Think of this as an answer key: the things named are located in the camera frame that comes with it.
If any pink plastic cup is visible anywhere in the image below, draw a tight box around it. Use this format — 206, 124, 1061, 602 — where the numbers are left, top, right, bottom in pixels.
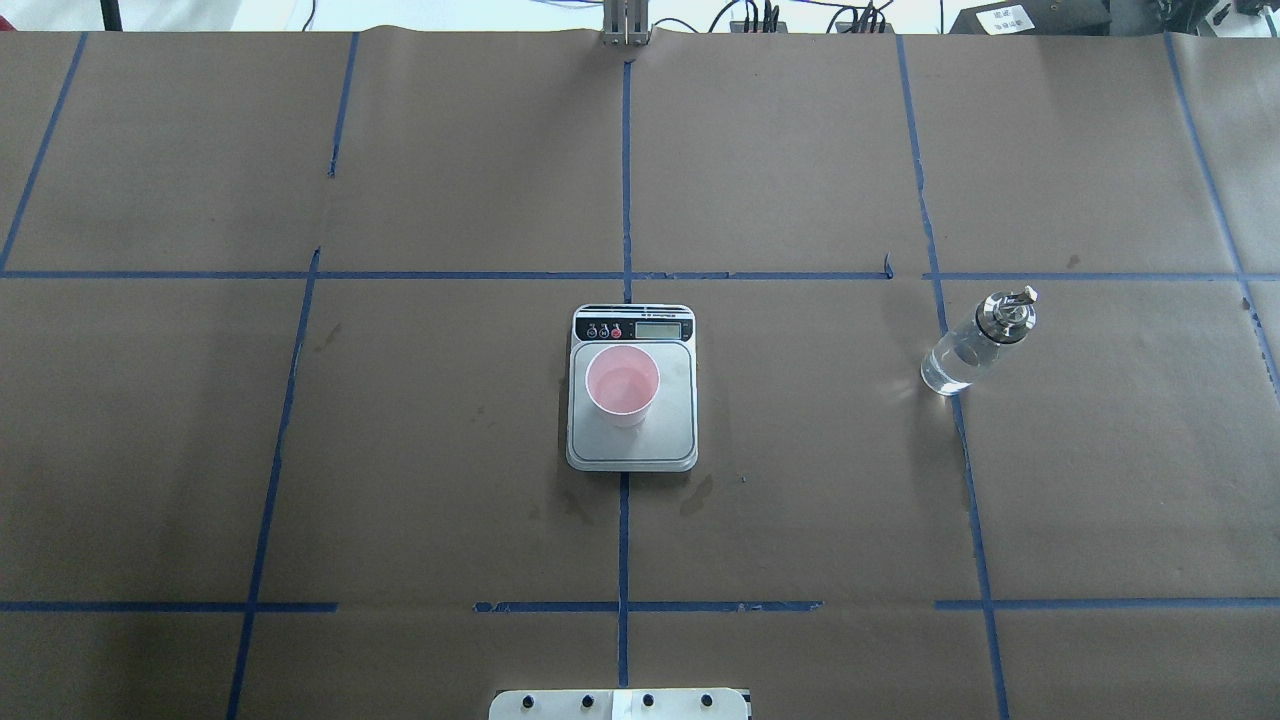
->
585, 345, 660, 428

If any clear glass sauce bottle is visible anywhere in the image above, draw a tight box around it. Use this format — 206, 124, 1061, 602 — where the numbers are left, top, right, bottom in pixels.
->
920, 284, 1039, 396

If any white digital kitchen scale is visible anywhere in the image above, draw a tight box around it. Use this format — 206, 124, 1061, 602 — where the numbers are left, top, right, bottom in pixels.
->
564, 304, 699, 473

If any black labelled box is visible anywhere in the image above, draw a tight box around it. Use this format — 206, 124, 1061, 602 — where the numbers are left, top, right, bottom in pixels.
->
947, 1, 1112, 36

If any aluminium frame post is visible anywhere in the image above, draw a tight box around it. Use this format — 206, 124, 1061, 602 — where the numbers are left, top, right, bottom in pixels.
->
600, 0, 652, 47

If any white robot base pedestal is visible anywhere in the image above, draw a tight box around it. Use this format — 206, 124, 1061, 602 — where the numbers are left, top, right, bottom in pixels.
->
488, 687, 753, 719

